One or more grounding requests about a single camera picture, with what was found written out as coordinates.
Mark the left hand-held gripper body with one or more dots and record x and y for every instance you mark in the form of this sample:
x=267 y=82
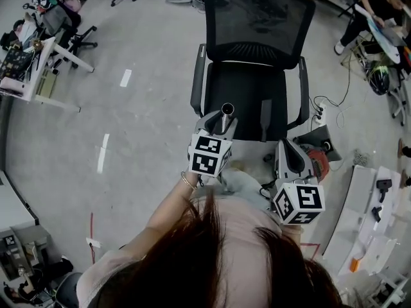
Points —
x=208 y=156

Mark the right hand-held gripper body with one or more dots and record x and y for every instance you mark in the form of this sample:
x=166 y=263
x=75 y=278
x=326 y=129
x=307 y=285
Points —
x=308 y=197

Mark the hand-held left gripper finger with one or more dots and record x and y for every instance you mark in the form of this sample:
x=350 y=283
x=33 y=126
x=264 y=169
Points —
x=205 y=122
x=233 y=127

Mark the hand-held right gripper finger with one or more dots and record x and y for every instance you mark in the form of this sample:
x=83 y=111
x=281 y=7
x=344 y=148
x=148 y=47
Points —
x=303 y=167
x=282 y=159

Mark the metal vacuum tube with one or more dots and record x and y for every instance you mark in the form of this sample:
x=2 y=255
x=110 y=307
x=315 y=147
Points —
x=224 y=122

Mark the person's right forearm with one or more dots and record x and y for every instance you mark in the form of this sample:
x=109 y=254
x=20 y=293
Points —
x=291 y=233

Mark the person's left forearm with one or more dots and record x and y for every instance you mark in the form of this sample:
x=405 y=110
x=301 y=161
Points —
x=173 y=204

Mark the red vacuum cleaner canister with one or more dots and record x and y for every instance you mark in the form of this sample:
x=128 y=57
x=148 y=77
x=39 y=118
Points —
x=321 y=162

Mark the dark grey fabric bag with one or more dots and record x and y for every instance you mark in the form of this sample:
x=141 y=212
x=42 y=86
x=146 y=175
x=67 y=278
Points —
x=316 y=135

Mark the black mesh office chair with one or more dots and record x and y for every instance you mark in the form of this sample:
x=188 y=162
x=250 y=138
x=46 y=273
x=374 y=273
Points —
x=247 y=85

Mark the person's light blue jeans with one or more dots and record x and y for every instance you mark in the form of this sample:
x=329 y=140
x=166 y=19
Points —
x=244 y=184

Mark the white worktable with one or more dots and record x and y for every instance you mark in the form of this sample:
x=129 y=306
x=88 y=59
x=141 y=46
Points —
x=359 y=184

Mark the white power strip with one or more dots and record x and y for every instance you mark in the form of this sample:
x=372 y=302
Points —
x=321 y=112

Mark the small black brush head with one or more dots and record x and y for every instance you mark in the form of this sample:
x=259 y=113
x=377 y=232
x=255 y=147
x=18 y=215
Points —
x=378 y=213

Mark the person's pink shirt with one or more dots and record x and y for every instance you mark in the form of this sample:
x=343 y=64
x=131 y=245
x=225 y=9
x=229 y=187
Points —
x=244 y=236

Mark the large black brush head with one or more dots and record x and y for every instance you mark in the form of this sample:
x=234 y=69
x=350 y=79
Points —
x=384 y=184

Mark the small orange box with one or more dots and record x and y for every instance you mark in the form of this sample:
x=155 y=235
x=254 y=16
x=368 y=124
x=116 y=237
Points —
x=354 y=265

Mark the white office chair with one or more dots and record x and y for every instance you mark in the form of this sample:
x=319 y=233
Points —
x=399 y=104

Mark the black green helmet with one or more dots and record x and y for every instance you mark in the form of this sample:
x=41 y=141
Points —
x=379 y=80

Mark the white floor socket block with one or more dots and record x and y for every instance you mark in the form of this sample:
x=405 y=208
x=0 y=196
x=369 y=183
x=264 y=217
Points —
x=93 y=242

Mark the colourful plush toy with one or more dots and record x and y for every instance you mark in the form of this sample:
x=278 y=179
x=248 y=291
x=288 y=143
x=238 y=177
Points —
x=407 y=59

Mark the small round table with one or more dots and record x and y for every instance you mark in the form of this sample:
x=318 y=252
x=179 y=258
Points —
x=382 y=34

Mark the white office desk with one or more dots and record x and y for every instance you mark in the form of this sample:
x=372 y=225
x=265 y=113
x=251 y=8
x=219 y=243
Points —
x=45 y=53

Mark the grey rounded machine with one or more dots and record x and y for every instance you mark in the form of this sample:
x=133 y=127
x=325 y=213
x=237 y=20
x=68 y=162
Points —
x=69 y=290

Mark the white counter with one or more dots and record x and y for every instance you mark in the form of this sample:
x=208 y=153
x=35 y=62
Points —
x=16 y=204

